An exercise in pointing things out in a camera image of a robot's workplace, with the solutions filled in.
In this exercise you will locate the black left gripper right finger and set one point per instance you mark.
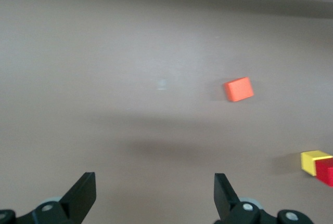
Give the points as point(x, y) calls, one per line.
point(225, 198)

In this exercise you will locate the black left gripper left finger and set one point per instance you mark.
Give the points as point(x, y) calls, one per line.
point(80, 198)

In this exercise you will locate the red cube block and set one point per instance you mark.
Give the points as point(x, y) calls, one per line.
point(323, 170)

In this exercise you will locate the yellow cube block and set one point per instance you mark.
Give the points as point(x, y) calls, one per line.
point(308, 163)

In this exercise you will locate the orange cube block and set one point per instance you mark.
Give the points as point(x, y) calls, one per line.
point(238, 89)

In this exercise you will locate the brown table cover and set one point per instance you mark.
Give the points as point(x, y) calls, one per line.
point(130, 78)

